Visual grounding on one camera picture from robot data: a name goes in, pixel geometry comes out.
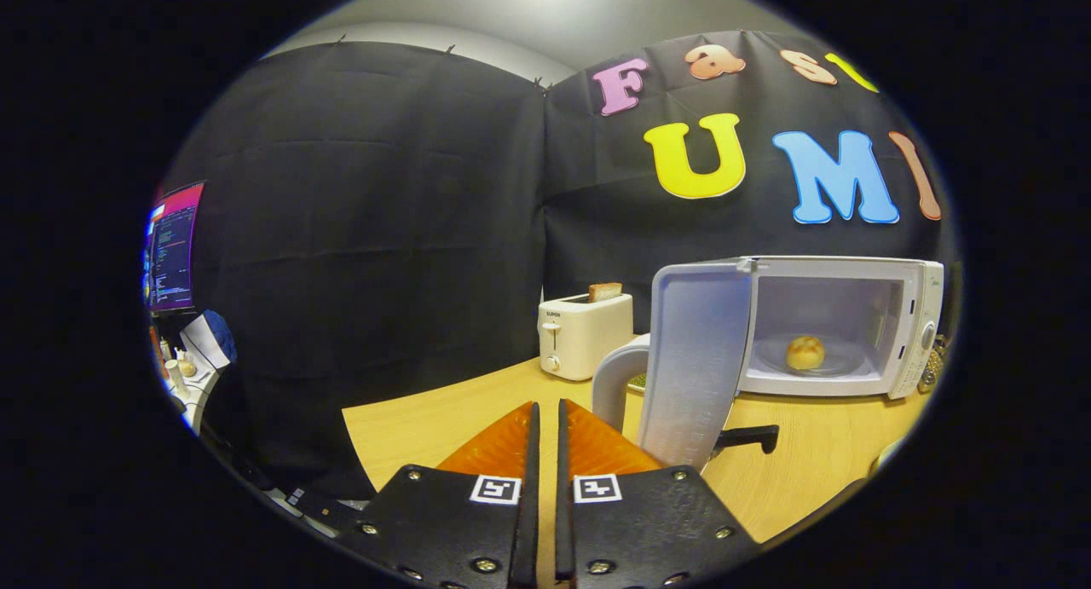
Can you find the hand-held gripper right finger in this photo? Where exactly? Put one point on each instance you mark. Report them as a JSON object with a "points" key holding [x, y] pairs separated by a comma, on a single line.
{"points": [[564, 521]]}

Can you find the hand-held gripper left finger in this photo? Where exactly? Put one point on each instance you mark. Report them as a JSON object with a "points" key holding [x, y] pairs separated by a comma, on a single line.
{"points": [[528, 521]]}

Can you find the white microwave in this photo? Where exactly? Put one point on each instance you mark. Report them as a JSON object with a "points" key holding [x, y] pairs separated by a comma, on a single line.
{"points": [[699, 359]]}

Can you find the golden bread roll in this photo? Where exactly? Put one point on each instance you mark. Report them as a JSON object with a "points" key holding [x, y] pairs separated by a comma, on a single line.
{"points": [[805, 353]]}

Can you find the white divided bean dish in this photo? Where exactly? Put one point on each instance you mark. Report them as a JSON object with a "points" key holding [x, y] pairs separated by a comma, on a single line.
{"points": [[637, 382]]}

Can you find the cream toaster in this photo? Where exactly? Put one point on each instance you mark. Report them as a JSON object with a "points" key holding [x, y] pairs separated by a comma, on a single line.
{"points": [[584, 337]]}

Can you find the toast slice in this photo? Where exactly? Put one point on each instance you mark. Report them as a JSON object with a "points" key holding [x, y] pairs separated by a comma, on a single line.
{"points": [[605, 292]]}

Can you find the white side table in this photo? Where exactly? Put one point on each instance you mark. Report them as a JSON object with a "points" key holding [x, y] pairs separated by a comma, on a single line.
{"points": [[198, 393]]}

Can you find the blue and white cloth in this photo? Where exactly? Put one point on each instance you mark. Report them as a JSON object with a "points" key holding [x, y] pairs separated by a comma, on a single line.
{"points": [[213, 337]]}

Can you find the computer monitor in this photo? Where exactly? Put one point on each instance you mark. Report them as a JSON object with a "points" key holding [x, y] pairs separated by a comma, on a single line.
{"points": [[175, 248]]}

